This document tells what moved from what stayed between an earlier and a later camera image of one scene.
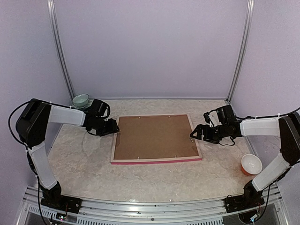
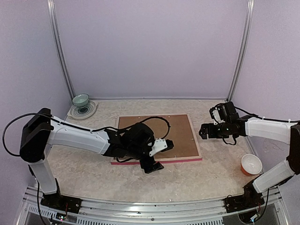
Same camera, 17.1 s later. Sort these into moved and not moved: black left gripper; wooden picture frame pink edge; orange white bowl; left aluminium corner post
Moved: black left gripper
Not moved: orange white bowl; wooden picture frame pink edge; left aluminium corner post
